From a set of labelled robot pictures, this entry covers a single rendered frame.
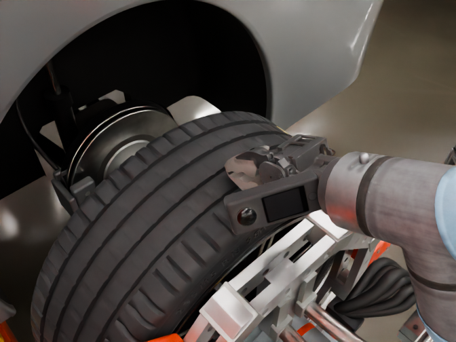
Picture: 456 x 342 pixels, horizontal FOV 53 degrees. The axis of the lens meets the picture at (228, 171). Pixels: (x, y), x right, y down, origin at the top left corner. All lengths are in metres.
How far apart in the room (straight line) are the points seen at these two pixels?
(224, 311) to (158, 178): 0.22
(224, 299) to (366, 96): 2.28
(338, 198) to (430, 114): 2.34
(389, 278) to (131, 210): 0.42
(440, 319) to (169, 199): 0.38
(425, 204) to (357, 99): 2.36
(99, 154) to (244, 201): 0.61
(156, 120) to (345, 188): 0.72
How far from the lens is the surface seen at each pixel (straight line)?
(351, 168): 0.51
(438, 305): 0.53
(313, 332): 0.88
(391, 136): 2.60
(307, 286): 0.72
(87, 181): 1.08
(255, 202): 0.54
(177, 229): 0.66
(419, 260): 0.49
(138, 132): 1.12
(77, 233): 0.74
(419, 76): 3.09
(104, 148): 1.09
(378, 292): 0.79
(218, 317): 0.65
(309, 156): 0.59
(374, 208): 0.48
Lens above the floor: 1.70
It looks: 48 degrees down
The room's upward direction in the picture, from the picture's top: straight up
